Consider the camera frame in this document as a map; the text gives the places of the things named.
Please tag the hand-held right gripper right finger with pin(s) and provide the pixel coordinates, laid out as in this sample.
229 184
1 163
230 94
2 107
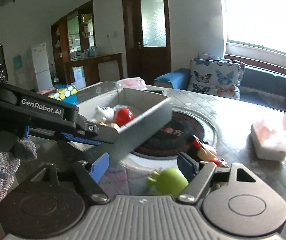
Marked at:
184 165

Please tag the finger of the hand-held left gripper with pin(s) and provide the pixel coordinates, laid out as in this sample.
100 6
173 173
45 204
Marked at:
98 132

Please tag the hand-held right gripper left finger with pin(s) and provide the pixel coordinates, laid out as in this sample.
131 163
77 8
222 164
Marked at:
100 166

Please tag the beige peanut toy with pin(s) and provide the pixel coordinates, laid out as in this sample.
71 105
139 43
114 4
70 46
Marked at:
109 125

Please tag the white plush rabbit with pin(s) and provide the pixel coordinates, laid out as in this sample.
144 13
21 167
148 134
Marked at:
104 113

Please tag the green rubber toy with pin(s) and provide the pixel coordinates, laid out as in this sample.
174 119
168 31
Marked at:
170 180

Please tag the red rubber toy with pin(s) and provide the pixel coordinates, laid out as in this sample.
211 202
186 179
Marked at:
124 116

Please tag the grey rectangular box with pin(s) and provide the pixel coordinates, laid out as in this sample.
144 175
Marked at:
143 127

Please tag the boy figurine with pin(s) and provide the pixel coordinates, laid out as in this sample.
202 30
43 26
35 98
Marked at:
205 151

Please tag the blue yellow dotted box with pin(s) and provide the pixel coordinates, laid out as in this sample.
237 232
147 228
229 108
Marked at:
63 92

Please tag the white fridge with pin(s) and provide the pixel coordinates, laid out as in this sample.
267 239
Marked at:
41 67

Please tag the white water dispenser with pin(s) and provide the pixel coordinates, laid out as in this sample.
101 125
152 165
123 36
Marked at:
20 67

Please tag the pink plastic bag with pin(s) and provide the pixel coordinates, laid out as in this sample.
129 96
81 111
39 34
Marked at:
130 83

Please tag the dark wooden cabinet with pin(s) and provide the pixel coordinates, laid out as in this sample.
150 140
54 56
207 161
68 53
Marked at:
60 42

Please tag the dark wooden door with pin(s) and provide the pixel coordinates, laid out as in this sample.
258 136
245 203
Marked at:
133 60

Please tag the pink tissue pack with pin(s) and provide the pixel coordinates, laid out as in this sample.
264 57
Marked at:
268 150

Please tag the blue sofa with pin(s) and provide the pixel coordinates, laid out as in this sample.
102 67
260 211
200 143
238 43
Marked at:
263 80

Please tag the window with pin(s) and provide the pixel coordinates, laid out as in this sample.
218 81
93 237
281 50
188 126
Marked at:
258 12

